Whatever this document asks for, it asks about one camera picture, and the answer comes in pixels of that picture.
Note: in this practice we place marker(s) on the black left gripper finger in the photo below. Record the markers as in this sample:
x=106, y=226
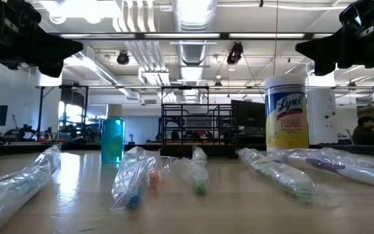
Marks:
x=50, y=40
x=50, y=55

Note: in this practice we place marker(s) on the white LED light bar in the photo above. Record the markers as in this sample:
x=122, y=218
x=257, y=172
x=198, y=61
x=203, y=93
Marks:
x=180, y=35
x=323, y=35
x=265, y=35

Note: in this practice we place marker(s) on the black metal stand frame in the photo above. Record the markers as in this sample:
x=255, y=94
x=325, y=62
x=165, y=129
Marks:
x=40, y=113

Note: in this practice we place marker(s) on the Lysol wipes canister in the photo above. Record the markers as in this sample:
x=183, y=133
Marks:
x=286, y=113

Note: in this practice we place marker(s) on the person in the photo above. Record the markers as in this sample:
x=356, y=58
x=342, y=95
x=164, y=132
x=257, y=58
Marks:
x=365, y=133

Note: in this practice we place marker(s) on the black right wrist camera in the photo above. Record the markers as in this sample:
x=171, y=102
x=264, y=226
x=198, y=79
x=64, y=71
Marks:
x=352, y=16

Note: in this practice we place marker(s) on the silver ventilation duct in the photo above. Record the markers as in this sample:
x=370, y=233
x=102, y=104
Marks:
x=193, y=53

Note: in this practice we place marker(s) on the white round pillar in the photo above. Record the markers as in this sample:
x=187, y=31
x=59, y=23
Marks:
x=321, y=113

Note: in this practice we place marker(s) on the black computer monitor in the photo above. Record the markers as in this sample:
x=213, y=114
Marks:
x=248, y=113

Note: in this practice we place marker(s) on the black ceiling spotlight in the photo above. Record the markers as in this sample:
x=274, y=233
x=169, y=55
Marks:
x=235, y=52
x=122, y=58

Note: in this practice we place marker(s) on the green toothbrush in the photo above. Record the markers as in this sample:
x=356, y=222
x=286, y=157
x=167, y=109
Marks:
x=281, y=177
x=200, y=182

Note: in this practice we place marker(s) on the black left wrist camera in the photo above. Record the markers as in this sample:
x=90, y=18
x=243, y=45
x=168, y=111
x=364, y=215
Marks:
x=18, y=16

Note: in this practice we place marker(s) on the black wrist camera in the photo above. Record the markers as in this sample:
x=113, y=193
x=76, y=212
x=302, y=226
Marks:
x=18, y=16
x=352, y=16

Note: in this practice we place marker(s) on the teal mouthwash bottle white cap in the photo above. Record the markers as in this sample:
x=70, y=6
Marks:
x=112, y=139

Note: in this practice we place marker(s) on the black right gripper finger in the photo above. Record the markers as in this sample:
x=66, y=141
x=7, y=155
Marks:
x=328, y=42
x=328, y=57

